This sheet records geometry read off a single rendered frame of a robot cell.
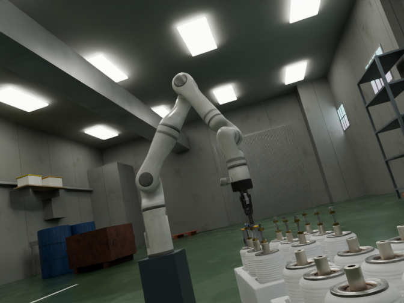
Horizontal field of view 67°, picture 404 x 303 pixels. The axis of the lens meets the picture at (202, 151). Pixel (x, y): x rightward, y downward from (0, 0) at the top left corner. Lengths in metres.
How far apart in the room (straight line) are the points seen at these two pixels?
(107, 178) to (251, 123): 5.82
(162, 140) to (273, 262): 0.60
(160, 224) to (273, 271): 0.45
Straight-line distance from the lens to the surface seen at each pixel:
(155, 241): 1.19
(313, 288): 0.58
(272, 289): 0.94
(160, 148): 1.21
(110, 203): 11.85
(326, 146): 11.20
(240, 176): 1.08
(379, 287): 0.50
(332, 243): 1.05
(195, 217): 12.00
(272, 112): 12.09
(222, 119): 1.16
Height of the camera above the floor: 0.39
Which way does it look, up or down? 12 degrees up
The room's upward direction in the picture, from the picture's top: 13 degrees counter-clockwise
